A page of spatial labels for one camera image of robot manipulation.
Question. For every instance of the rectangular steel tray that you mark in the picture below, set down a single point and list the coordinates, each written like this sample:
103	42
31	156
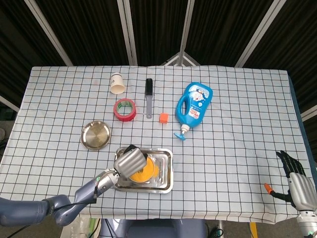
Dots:
138	189

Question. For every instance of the white triangular frame foot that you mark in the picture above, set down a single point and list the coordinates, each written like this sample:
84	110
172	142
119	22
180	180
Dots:
182	58

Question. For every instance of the white checked tablecloth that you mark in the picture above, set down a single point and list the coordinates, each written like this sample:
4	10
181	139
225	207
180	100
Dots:
223	161

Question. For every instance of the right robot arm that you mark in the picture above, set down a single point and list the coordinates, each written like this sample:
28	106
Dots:
307	224

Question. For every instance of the white partition frame post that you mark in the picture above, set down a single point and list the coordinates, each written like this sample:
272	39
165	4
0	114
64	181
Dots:
127	34
260	34
184	34
49	34
308	113
8	102

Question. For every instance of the yellow strip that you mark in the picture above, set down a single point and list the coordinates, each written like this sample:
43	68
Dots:
253	230

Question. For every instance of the blue pump detergent bottle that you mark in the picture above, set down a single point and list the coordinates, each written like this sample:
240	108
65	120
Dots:
195	104

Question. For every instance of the black grey brush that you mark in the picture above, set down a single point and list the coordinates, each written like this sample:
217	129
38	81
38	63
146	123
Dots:
148	99

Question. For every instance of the white paper cup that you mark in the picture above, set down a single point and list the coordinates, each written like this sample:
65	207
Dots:
117	84

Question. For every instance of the red tape roll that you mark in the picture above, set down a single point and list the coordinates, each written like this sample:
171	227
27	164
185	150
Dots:
119	115

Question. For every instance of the round steel plate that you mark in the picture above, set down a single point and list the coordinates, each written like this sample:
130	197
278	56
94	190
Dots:
95	135

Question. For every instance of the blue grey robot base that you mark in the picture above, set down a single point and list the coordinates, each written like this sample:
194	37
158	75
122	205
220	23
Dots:
153	230

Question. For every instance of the bowl of orange powder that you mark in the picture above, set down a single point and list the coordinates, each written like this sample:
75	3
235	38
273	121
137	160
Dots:
147	173

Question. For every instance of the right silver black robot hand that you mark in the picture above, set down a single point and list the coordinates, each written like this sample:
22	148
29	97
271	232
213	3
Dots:
303	189

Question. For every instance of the clear plastic bag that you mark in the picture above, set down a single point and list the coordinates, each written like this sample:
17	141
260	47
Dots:
81	229

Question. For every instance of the orange cube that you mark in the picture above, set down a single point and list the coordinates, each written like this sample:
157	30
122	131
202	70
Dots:
163	118

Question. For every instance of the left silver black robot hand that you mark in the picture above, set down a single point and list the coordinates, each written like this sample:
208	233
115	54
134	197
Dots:
130	162

